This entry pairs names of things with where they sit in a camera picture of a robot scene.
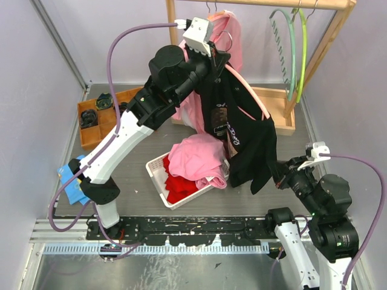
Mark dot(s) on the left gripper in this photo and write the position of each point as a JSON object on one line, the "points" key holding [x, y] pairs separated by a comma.
{"points": [[216, 61]]}

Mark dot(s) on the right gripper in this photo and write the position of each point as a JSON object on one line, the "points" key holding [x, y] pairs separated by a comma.
{"points": [[287, 170]]}

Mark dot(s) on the black t shirt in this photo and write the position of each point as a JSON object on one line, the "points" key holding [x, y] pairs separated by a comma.
{"points": [[232, 114]]}

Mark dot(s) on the salmon pink hanger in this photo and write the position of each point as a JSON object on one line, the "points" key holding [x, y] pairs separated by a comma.
{"points": [[248, 87]]}

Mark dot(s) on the mint green hanger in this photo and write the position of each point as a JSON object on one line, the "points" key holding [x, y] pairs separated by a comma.
{"points": [[285, 40]]}

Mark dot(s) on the green plastic hanger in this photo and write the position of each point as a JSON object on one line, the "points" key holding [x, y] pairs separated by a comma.
{"points": [[301, 81]]}

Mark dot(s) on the red t shirt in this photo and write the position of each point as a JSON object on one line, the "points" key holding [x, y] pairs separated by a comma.
{"points": [[178, 187]]}

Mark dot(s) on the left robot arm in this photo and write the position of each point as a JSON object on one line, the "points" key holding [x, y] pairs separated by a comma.
{"points": [[175, 73]]}

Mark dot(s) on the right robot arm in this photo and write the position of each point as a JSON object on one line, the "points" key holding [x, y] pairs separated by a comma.
{"points": [[334, 237]]}

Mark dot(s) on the light pink t shirt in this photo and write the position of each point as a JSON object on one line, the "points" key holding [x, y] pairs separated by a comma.
{"points": [[226, 36]]}

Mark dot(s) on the orange hanger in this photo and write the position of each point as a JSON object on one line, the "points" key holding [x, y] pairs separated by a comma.
{"points": [[217, 13]]}

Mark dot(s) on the wooden clothes rack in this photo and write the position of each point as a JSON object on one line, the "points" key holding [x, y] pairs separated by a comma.
{"points": [[275, 100]]}

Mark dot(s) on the rolled black sock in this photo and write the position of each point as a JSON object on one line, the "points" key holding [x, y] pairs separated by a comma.
{"points": [[123, 106]]}

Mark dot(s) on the rolled green sock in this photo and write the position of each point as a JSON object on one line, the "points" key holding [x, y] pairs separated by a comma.
{"points": [[104, 101]]}

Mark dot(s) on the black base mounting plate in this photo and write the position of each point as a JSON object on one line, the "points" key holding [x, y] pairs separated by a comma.
{"points": [[191, 231]]}

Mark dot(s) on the wooden compartment tray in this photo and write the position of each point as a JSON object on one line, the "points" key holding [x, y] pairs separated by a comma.
{"points": [[92, 136]]}

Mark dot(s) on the rolled dark sock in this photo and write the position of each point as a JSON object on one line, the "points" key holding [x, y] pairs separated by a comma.
{"points": [[88, 118]]}

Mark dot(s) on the blue folded cloth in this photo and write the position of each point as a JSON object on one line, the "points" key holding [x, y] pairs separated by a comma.
{"points": [[73, 190]]}

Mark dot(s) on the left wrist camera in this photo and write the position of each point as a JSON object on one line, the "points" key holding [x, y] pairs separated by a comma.
{"points": [[197, 34]]}

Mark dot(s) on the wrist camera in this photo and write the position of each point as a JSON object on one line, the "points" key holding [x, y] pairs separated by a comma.
{"points": [[315, 154], [197, 34]]}

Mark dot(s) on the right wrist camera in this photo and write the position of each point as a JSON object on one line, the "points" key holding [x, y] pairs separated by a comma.
{"points": [[315, 154]]}

